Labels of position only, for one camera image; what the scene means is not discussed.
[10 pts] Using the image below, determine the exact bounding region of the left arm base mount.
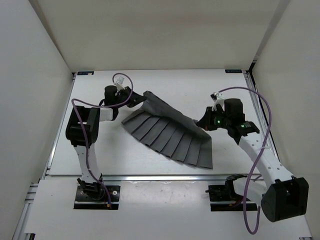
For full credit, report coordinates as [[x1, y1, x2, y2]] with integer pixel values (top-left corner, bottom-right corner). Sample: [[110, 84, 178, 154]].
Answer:
[[73, 178, 121, 210]]

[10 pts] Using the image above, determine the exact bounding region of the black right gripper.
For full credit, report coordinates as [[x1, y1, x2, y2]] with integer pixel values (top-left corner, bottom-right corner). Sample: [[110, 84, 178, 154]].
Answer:
[[196, 106, 231, 131]]

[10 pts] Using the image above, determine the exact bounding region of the blue label right corner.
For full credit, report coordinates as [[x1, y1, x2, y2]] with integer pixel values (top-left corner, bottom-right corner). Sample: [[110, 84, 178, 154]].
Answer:
[[225, 69, 243, 74]]

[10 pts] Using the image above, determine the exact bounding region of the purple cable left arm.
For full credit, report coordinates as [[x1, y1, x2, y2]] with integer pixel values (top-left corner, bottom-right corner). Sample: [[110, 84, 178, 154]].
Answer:
[[71, 72, 135, 207]]

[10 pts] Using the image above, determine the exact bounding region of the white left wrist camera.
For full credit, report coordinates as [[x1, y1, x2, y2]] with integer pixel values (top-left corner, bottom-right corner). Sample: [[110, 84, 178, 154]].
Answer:
[[114, 76, 125, 91]]

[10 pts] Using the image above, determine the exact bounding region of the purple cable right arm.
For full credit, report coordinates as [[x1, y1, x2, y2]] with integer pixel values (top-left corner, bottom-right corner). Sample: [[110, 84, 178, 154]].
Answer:
[[217, 86, 273, 235]]

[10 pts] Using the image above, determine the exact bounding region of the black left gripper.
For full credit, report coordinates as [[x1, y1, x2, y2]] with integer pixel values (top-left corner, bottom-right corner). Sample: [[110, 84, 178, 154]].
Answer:
[[114, 86, 146, 108]]

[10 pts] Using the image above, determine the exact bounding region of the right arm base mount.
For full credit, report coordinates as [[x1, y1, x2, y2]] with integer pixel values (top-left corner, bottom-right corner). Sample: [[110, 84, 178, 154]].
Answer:
[[205, 174, 247, 212]]

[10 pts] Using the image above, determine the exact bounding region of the blue label corner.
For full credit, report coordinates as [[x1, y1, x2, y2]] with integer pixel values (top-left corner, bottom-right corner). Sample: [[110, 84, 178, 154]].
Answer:
[[77, 71, 94, 76], [225, 69, 243, 74]]

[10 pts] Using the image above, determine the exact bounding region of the aluminium frame rail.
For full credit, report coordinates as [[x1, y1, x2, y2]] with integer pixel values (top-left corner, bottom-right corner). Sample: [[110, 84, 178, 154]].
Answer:
[[11, 72, 77, 240], [243, 71, 281, 162]]

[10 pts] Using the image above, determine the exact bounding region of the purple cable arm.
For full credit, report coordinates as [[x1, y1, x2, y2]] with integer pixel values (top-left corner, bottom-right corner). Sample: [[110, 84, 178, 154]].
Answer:
[[71, 72, 135, 207], [217, 86, 273, 235]]

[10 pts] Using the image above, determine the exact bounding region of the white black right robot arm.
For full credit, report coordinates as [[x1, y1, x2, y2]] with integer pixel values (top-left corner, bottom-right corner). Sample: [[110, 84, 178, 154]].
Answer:
[[197, 96, 309, 222]]

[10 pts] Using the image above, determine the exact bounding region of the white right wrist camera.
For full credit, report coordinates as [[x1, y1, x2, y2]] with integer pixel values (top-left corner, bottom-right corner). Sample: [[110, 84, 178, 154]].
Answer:
[[210, 92, 225, 111]]

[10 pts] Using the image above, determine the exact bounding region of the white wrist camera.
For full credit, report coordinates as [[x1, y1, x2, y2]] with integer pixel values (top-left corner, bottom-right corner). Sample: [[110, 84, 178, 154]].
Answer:
[[114, 76, 125, 91], [210, 92, 225, 111]]

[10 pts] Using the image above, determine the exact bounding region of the aluminium frame rail right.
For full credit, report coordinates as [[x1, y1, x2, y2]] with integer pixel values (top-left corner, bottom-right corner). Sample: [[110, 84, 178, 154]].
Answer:
[[243, 71, 281, 162]]

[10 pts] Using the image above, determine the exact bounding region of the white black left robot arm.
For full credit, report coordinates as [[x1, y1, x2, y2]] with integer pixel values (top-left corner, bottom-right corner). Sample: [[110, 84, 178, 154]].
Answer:
[[65, 85, 146, 203]]

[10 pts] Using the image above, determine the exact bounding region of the blue label left corner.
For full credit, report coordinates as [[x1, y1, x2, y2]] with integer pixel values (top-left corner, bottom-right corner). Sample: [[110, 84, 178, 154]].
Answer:
[[77, 71, 94, 76]]

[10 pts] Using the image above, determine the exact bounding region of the aluminium frame rail left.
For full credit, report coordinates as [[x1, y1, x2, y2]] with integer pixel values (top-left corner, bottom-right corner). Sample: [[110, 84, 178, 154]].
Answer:
[[11, 72, 77, 240]]

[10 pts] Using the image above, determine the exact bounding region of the grey pleated skirt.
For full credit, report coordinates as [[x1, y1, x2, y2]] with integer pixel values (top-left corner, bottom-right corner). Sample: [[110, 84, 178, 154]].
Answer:
[[121, 91, 213, 169]]

